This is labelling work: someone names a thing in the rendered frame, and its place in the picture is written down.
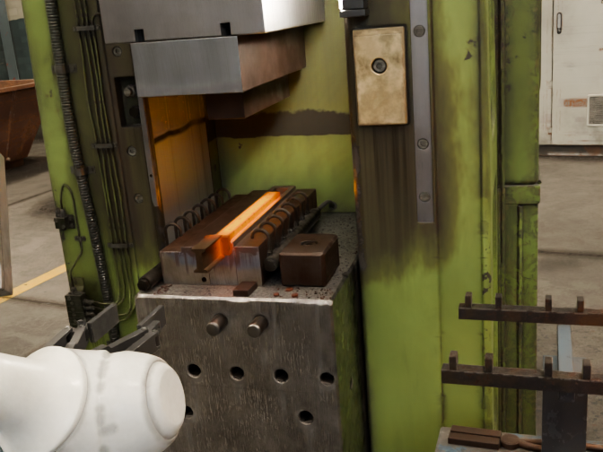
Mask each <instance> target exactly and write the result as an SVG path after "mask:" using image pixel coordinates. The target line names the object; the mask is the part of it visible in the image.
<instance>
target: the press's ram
mask: <svg viewBox="0 0 603 452"><path fill-rule="evenodd" d="M99 4H100V15H101V21H102V27H103V33H104V39H105V43H106V44H107V45H111V44H124V43H136V42H142V41H145V42H149V41H162V40H175V39H199V38H212V37H223V36H228V35H232V36H237V35H249V34H262V33H268V32H273V31H278V30H286V29H291V28H295V27H300V26H304V25H309V24H313V23H318V22H324V21H325V11H324V0H99Z"/></svg>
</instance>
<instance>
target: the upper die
mask: <svg viewBox="0 0 603 452"><path fill-rule="evenodd" d="M130 45H131V51H132V58H133V64H134V70H135V82H136V89H137V96H138V98H143V97H162V96H180V95H199V94H217V93H236V92H245V91H248V90H250V89H253V88H255V87H258V86H259V85H262V84H264V83H268V82H271V81H273V80H275V79H278V78H280V77H283V76H285V75H288V74H291V73H293V72H296V71H298V70H301V69H302V68H305V67H306V56H305V44H304V31H303V26H300V27H295V28H291V29H286V30H278V31H273V32H268V33H262V34H249V35H237V36H232V35H228V36H223V37H212V38H199V39H175V40H162V41H149V42H145V41H142V42H136V43H131V44H130Z"/></svg>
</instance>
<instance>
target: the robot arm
mask: <svg viewBox="0 0 603 452"><path fill-rule="evenodd" d="M118 322H119V319H118V309H117V304H115V303H111V304H110V305H109V306H107V307H106V308H105V309H104V310H103V311H102V312H100V313H99V314H98V315H97V316H95V317H94V318H93V319H91V320H90V321H89V322H87V323H86V322H85V320H84V319H80V320H77V321H76V323H77V328H75V329H73V327H72V326H65V327H64V328H63V329H62V330H61V331H60V332H59V333H57V334H56V335H55V336H54V337H53V338H52V339H51V340H50V341H49V342H48V343H47V344H46V345H44V346H43V347H42V348H41V349H39V350H37V351H35V352H34V353H32V354H31V355H29V356H28V357H27V358H23V357H18V356H13V355H10V354H5V353H0V452H162V451H164V450H165V449H166V448H167V447H168V446H169V445H170V444H171V443H172V442H173V441H174V440H175V438H177V436H178V433H179V429H180V427H181V425H182V423H183V422H184V418H185V411H186V403H185V395H184V390H183V387H182V384H181V382H180V379H179V376H178V374H177V373H176V371H175V370H174V369H173V368H172V367H170V366H169V365H168V364H167V362H166V361H164V360H163V359H161V358H159V357H156V356H154V355H153V354H154V353H155V352H157V351H158V350H159V349H160V348H161V342H160V337H159V333H160V332H161V329H162V328H163V327H164V326H165V325H166V317H165V311H164V306H163V305H159V306H158V307H157V308H156V309H154V310H153V311H152V312H151V313H150V314H149V315H148V316H146V317H145V318H144V319H143V320H142V321H141V322H140V323H139V324H137V325H136V327H137V330H136V331H134V332H133V333H131V334H129V335H126V336H124V337H122V338H120V339H118V340H117V341H115V342H113V343H111V344H109V345H104V344H101V345H99V346H97V347H95V348H93V349H91V350H85V349H86V346H87V344H88V342H89V337H90V343H96V342H97V341H98V340H99V339H100V338H101V337H103V336H104V335H105V334H106V333H107V332H108V331H109V330H110V329H111V328H112V327H114V326H115V325H116V324H117V323H118Z"/></svg>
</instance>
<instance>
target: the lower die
mask: <svg viewBox="0 0 603 452"><path fill-rule="evenodd" d="M283 187H289V188H288V189H287V190H286V191H285V192H284V193H282V194H281V195H280V196H279V197H278V198H277V199H276V200H275V201H274V202H273V203H272V204H271V205H269V206H268V208H266V209H265V210H264V211H263V212H262V213H261V214H260V215H258V216H257V217H256V218H255V219H254V220H253V221H252V222H250V223H249V224H248V225H247V226H246V227H245V228H244V229H243V230H241V231H240V232H239V233H238V234H237V235H236V236H235V237H233V238H232V239H231V248H232V253H231V254H230V255H229V256H224V259H223V260H222V261H221V262H220V263H218V264H217V265H216V266H215V267H214V268H213V269H212V270H211V271H210V272H209V273H208V274H206V273H194V270H196V269H197V261H196V254H195V253H194V252H192V251H191V248H193V247H194V246H195V245H196V244H197V243H199V242H200V241H201V240H202V239H204V236H206V235H216V234H217V233H218V232H219V231H220V230H222V229H223V228H224V227H225V226H227V225H228V224H229V223H230V222H232V221H233V220H234V219H235V218H237V217H238V216H239V215H240V214H241V213H243V212H244V211H245V210H246V209H248V208H249V207H250V206H251V205H253V204H254V203H255V202H256V201H257V200H258V199H259V198H260V197H261V196H263V195H264V194H265V193H267V192H271V191H272V190H273V189H275V188H283ZM296 191H302V192H304V193H305V194H306V195H307V197H308V201H309V210H311V209H312V208H318V207H317V196H316V188H313V189H296V186H273V187H271V188H270V189H269V190H253V191H251V192H250V193H249V194H248V195H235V196H233V197H232V198H231V199H229V200H228V201H227V202H225V203H224V204H223V205H221V206H220V207H218V208H217V209H216V211H215V212H212V213H210V214H209V215H207V216H206V217H205V218H204V219H203V220H201V222H200V223H197V224H196V225H194V226H193V227H192V228H190V229H189V230H187V231H186V232H185V233H183V236H181V237H178V238H177V239H175V240H174V241H172V242H171V243H170V244H169V245H168V246H167V247H165V248H164V249H162V250H161V251H160V258H161V264H162V276H163V283H175V284H214V285H239V284H240V283H241V282H257V284H258V286H263V285H264V283H265V282H266V281H267V280H268V279H269V277H270V276H271V275H272V274H273V273H274V272H275V271H272V272H269V271H267V270H265V267H264V261H265V259H266V258H267V251H268V248H267V236H266V234H265V233H264V232H261V231H258V232H256V233H255V235H254V239H251V238H250V234H251V232H252V231H253V230H254V229H258V226H259V224H260V223H261V222H265V221H266V219H267V217H268V216H269V215H271V214H273V212H274V210H276V209H278V208H279V207H280V205H281V204H282V203H285V201H286V199H287V198H288V197H290V196H292V194H293V193H294V192H296ZM295 196H296V197H299V198H300V199H301V201H302V207H303V215H305V214H306V213H305V211H306V204H305V197H304V196H303V195H301V194H297V195H295ZM289 202H290V203H292V204H294V205H295V207H296V209H297V218H298V222H300V216H301V211H300V204H299V202H298V201H297V200H295V199H294V200H290V201H289ZM283 208H284V209H286V210H287V211H288V212H289V213H290V215H291V222H292V228H293V227H294V225H293V224H294V211H293V208H292V207H291V206H290V205H285V206H284V207H283ZM276 214H277V215H279V216H281V217H282V218H283V220H284V229H285V235H286V236H287V234H288V228H289V227H288V217H287V214H286V213H285V212H278V213H276ZM269 221H270V222H272V223H274V224H275V226H276V227H277V232H278V242H279V243H280V242H281V237H282V226H281V222H280V220H279V219H277V218H271V219H270V220H269ZM262 229H264V230H266V231H267V232H268V233H269V235H270V239H271V249H272V251H273V250H274V248H275V231H274V228H273V227H272V226H271V225H269V224H266V225H264V226H263V227H262ZM203 277H205V278H206V282H202V278H203Z"/></svg>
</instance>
